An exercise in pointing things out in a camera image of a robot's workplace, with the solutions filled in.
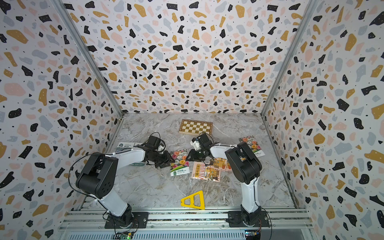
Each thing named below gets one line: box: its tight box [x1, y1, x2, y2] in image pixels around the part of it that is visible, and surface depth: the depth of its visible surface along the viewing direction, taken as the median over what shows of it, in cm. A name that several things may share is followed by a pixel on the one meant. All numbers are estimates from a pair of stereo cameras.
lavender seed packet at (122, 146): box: [115, 142, 135, 153], surface depth 105 cm
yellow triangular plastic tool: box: [180, 190, 205, 210], surface depth 81 cm
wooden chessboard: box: [178, 119, 213, 136], surface depth 112 cm
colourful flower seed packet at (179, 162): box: [170, 149, 190, 177], surface depth 95 cm
